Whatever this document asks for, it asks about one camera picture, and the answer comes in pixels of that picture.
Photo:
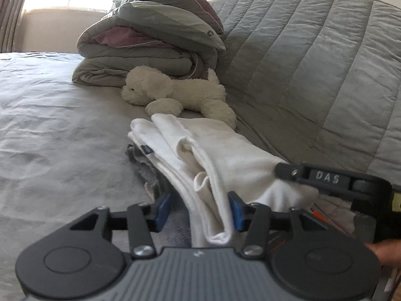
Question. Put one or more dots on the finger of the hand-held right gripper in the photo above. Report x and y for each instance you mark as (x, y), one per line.
(325, 178)

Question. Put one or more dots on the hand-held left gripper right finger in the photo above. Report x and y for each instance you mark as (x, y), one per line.
(236, 214)

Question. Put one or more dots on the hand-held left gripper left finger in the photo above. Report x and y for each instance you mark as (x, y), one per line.
(163, 211)

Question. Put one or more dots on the white long-sleeve shirt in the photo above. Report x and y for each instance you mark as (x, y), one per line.
(231, 160)

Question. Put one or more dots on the person's right hand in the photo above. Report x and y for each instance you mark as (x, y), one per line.
(388, 252)

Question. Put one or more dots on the orange box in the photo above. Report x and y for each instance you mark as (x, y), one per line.
(317, 214)

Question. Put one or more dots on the crumpled grey garment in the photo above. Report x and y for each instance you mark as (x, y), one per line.
(147, 169)

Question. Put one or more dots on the grey quilted headboard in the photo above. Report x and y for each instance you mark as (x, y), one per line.
(313, 69)

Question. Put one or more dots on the white plush toy dog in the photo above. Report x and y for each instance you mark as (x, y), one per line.
(175, 91)

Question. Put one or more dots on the bed with grey sheet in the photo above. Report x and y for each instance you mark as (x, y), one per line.
(62, 116)

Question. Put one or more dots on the folded grey duvet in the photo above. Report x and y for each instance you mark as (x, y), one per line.
(131, 62)

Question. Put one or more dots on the grey star-print curtain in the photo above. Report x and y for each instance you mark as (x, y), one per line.
(12, 15)

